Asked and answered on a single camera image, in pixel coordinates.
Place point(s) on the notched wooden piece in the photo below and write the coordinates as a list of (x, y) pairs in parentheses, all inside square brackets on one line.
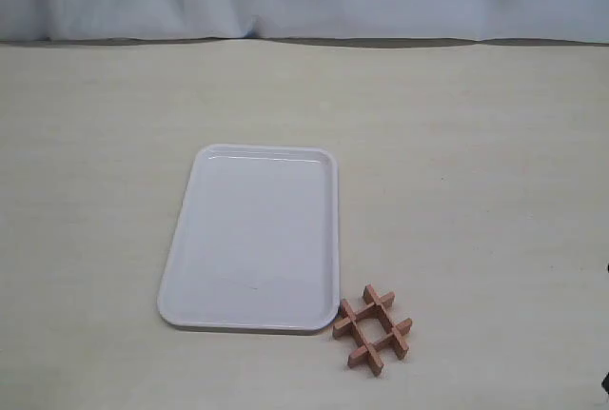
[(347, 325), (385, 301), (394, 339), (374, 307)]

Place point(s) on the white rectangular plastic tray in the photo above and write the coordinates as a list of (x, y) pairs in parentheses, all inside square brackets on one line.
[(256, 245)]

